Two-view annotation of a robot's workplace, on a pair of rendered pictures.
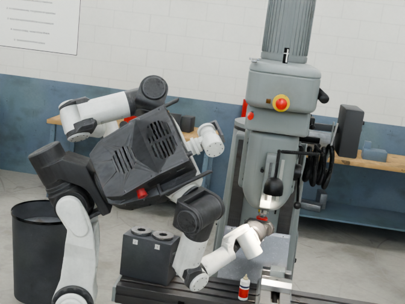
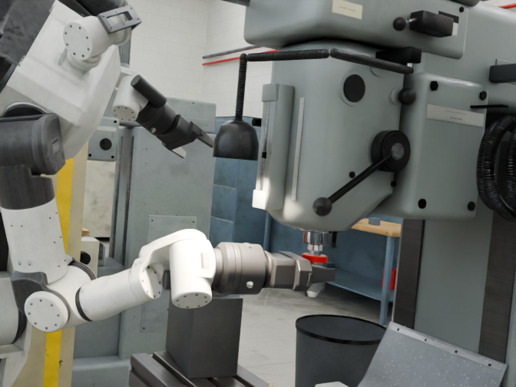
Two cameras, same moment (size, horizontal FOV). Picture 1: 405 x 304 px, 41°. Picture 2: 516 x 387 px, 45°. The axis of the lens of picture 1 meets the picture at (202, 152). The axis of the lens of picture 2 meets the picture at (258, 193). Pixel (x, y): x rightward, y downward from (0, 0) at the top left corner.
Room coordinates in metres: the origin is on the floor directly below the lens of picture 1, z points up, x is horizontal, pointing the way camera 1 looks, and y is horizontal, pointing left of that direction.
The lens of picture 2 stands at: (1.38, -1.08, 1.42)
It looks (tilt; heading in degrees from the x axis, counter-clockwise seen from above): 3 degrees down; 52
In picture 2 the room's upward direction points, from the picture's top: 5 degrees clockwise
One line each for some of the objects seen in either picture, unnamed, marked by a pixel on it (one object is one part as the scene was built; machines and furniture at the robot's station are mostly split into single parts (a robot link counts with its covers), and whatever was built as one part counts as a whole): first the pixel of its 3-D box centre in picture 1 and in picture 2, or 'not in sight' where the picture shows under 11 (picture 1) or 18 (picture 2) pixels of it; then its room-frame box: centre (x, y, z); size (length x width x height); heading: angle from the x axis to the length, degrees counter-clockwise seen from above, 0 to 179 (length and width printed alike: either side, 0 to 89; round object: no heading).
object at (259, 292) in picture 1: (275, 289); not in sight; (2.11, -0.37, 0.97); 0.35 x 0.15 x 0.11; 173
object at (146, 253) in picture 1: (150, 253); (202, 322); (2.22, 0.17, 1.01); 0.22 x 0.12 x 0.20; 75
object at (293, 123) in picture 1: (276, 114); (355, 24); (2.19, -0.28, 1.68); 0.34 x 0.24 x 0.10; 175
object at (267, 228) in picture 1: (255, 230); (266, 270); (2.06, -0.25, 1.23); 0.13 x 0.12 x 0.10; 72
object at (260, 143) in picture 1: (269, 167); (327, 138); (2.15, -0.28, 1.47); 0.21 x 0.19 x 0.32; 85
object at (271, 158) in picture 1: (268, 180); (272, 147); (2.04, -0.27, 1.45); 0.04 x 0.04 x 0.21; 85
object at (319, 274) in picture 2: not in sight; (320, 275); (2.14, -0.31, 1.23); 0.06 x 0.02 x 0.03; 162
